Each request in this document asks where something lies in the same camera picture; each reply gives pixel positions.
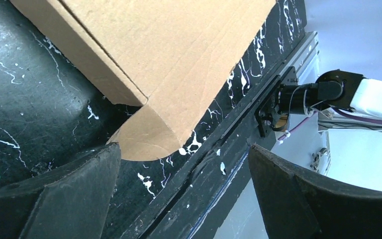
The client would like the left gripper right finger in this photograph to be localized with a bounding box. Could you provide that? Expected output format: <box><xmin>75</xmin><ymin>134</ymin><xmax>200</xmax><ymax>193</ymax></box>
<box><xmin>248</xmin><ymin>144</ymin><xmax>382</xmax><ymax>239</ymax></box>

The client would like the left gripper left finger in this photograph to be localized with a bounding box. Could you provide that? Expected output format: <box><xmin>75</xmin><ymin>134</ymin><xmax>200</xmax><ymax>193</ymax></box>
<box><xmin>0</xmin><ymin>143</ymin><xmax>121</xmax><ymax>239</ymax></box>

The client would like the brown cardboard box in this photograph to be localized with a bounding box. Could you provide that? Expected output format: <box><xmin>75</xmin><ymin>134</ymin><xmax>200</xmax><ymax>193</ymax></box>
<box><xmin>12</xmin><ymin>0</ymin><xmax>276</xmax><ymax>161</ymax></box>

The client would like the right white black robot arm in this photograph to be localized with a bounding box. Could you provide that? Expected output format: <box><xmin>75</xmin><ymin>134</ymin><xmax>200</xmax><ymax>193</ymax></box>
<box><xmin>254</xmin><ymin>67</ymin><xmax>382</xmax><ymax>140</ymax></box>

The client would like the aluminium rail base frame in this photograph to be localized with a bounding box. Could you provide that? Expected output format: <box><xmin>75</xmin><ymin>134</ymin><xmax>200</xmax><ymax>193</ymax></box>
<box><xmin>121</xmin><ymin>31</ymin><xmax>332</xmax><ymax>239</ymax></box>

